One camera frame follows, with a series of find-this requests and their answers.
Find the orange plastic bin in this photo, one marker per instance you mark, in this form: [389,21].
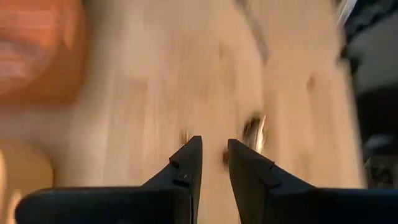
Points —
[37,46]

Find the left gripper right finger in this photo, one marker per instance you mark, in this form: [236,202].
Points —
[295,205]

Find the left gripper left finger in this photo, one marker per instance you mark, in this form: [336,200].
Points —
[124,205]

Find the rose gold fork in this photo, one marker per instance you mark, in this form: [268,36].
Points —
[255,133]

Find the yellow plastic bin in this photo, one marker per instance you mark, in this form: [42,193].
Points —
[25,165]

